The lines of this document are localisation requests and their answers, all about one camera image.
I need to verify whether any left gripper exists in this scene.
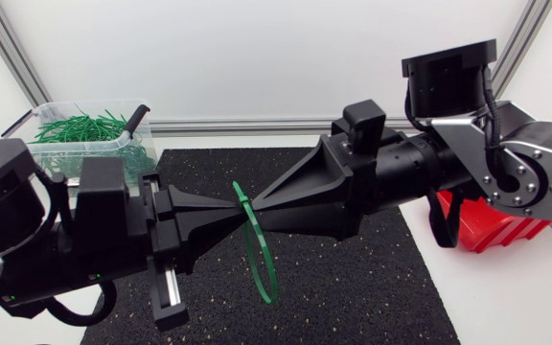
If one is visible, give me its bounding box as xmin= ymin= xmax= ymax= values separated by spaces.
xmin=0 ymin=172 xmax=249 ymax=334

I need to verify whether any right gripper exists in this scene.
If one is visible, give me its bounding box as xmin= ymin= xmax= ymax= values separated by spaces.
xmin=250 ymin=128 xmax=379 ymax=242

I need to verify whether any green cable tie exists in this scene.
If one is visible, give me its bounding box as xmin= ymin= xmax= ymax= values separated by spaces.
xmin=231 ymin=180 xmax=281 ymax=306

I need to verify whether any clear plastic bin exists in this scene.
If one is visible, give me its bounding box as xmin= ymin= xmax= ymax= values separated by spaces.
xmin=1 ymin=98 xmax=160 ymax=198

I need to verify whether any red plastic box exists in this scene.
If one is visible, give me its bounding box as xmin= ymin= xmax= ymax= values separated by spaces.
xmin=435 ymin=188 xmax=552 ymax=255

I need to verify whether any black speckled mat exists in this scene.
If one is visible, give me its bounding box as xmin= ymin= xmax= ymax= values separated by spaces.
xmin=80 ymin=147 xmax=462 ymax=345

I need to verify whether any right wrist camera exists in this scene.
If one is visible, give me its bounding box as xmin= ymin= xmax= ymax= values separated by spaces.
xmin=330 ymin=99 xmax=388 ymax=156

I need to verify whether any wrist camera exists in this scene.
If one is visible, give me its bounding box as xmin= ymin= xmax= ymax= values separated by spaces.
xmin=330 ymin=99 xmax=388 ymax=156
xmin=73 ymin=156 xmax=131 ymax=232

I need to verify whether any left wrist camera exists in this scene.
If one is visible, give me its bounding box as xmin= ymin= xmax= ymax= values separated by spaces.
xmin=73 ymin=156 xmax=131 ymax=232

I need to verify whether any bundle of green cable ties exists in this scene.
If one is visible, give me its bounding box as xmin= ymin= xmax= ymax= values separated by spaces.
xmin=28 ymin=108 xmax=158 ymax=184

